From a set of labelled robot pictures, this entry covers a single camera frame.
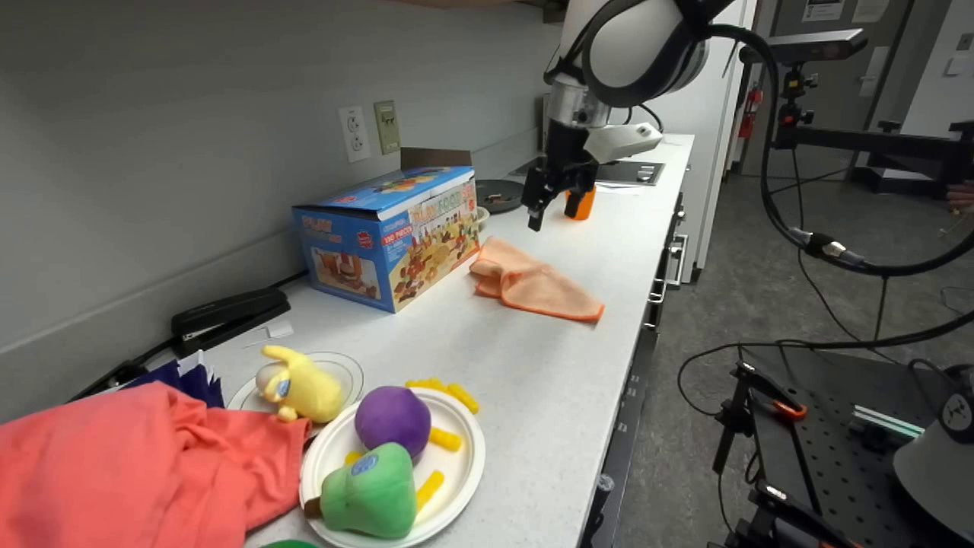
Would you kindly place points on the black stapler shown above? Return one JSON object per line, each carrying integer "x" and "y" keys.
{"x": 229, "y": 318}

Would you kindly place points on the black mounting clamp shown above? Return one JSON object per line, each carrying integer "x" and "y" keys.
{"x": 779, "y": 512}

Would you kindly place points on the blue toy food box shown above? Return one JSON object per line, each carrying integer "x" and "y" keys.
{"x": 386, "y": 244}

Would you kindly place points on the small white label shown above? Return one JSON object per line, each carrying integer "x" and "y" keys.
{"x": 278, "y": 331}

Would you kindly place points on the red wall mounted object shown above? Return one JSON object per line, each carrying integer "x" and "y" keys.
{"x": 752, "y": 110}

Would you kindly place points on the yellow toy fry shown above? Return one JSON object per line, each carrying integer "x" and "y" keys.
{"x": 463, "y": 398}
{"x": 446, "y": 440}
{"x": 431, "y": 487}
{"x": 428, "y": 386}
{"x": 354, "y": 458}

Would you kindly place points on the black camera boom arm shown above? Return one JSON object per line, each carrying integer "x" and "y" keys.
{"x": 884, "y": 143}

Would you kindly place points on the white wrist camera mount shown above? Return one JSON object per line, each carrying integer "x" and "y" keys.
{"x": 619, "y": 141}

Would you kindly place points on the navy blue cloth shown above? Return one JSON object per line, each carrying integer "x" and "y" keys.
{"x": 186, "y": 379}

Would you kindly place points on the small clear plate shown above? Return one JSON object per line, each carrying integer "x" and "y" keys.
{"x": 344, "y": 368}

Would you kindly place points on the black clamp with orange tip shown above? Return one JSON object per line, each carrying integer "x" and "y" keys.
{"x": 778, "y": 399}

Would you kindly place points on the yellow plush toy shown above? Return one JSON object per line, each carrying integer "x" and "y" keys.
{"x": 308, "y": 390}

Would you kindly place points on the dark brown board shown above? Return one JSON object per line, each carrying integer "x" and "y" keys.
{"x": 431, "y": 159}

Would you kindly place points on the grey round base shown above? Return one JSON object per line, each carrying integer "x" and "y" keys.
{"x": 938, "y": 482}

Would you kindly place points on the light teal bar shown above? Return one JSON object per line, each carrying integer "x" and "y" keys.
{"x": 887, "y": 421}

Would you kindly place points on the large white paper plate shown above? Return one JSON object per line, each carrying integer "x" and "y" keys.
{"x": 455, "y": 477}

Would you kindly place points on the purple plush ball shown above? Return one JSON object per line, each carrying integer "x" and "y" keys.
{"x": 395, "y": 421}

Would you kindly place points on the green plush pear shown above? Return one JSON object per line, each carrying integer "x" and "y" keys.
{"x": 372, "y": 497}

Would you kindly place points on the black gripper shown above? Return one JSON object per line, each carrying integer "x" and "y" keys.
{"x": 566, "y": 153}

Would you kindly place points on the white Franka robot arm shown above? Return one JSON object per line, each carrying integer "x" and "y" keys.
{"x": 634, "y": 47}

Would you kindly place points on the coral red cloth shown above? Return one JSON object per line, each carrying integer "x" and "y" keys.
{"x": 124, "y": 468}

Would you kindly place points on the green cup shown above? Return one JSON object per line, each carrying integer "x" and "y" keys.
{"x": 291, "y": 542}

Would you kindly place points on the orange plastic cup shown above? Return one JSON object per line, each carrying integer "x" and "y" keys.
{"x": 583, "y": 206}

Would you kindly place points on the beige wall switch plate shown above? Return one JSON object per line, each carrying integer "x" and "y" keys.
{"x": 387, "y": 127}

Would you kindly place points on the black induction cooktop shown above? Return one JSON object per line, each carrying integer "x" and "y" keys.
{"x": 634, "y": 173}

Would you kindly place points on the orange microfiber towel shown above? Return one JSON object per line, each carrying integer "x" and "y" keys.
{"x": 537, "y": 291}

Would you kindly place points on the black perforated table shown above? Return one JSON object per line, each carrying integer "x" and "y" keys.
{"x": 823, "y": 445}

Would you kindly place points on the white wall outlet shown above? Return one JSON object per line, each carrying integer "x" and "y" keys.
{"x": 357, "y": 132}

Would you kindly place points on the black stereo camera bar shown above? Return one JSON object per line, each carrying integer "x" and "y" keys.
{"x": 817, "y": 47}

